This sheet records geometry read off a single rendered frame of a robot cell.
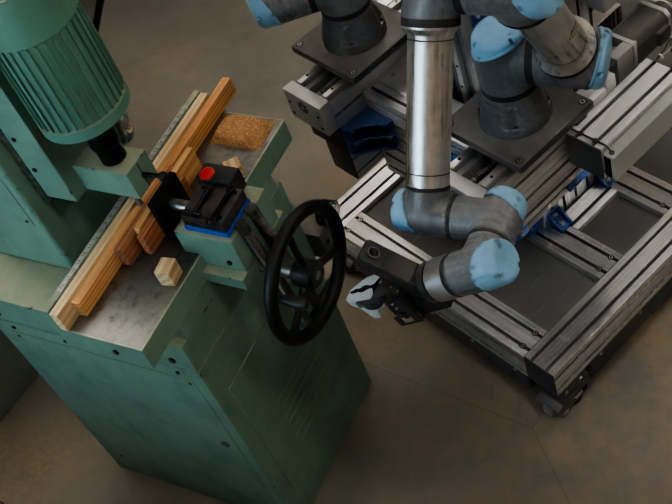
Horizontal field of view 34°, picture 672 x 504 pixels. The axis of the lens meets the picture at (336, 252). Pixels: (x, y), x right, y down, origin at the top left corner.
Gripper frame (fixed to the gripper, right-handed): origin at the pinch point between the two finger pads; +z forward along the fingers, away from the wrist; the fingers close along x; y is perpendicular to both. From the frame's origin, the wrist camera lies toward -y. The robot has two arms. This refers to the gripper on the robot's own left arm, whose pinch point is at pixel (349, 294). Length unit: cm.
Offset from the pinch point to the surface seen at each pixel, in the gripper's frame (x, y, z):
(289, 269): 8.0, -3.7, 18.6
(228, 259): 2.6, -14.5, 21.9
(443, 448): 20, 73, 50
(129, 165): 8.5, -38.4, 29.3
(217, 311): -0.2, -5.5, 35.0
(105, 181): 7, -39, 36
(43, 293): -6, -28, 67
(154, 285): -5.7, -20.4, 33.1
